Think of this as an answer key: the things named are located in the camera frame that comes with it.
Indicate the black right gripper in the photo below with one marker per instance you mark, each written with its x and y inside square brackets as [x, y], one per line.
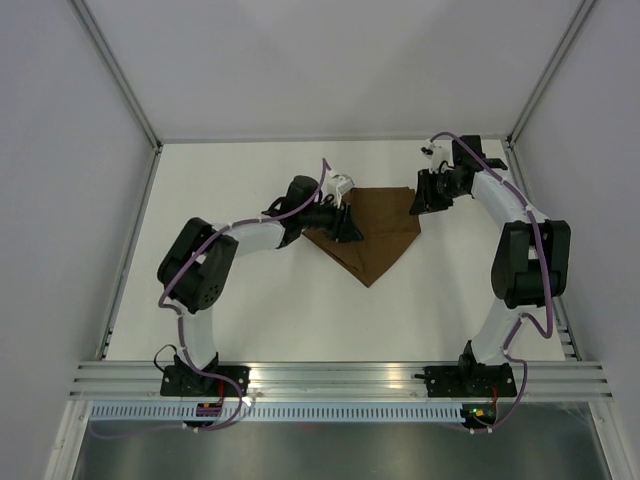
[425, 199]

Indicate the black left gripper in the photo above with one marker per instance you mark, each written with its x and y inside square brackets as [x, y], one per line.
[348, 231]

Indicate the brown cloth napkin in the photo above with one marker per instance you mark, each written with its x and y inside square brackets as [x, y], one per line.
[383, 217]

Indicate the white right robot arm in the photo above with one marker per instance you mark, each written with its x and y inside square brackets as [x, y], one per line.
[529, 270]

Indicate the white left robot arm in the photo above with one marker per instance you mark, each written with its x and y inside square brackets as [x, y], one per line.
[196, 267]

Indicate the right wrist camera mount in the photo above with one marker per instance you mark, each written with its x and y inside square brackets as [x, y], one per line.
[438, 156]

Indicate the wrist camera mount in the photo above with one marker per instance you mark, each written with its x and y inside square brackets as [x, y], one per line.
[337, 186]
[438, 156]

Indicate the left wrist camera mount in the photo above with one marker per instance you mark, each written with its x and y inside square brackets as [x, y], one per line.
[337, 186]

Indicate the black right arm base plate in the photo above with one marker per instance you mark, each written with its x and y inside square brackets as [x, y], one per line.
[468, 382]

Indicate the white slotted cable duct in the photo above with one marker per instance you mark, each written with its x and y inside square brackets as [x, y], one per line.
[286, 412]

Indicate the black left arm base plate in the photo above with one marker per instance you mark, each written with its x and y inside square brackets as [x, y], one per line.
[181, 381]

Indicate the aluminium frame rail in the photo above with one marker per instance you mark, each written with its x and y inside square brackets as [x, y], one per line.
[540, 381]

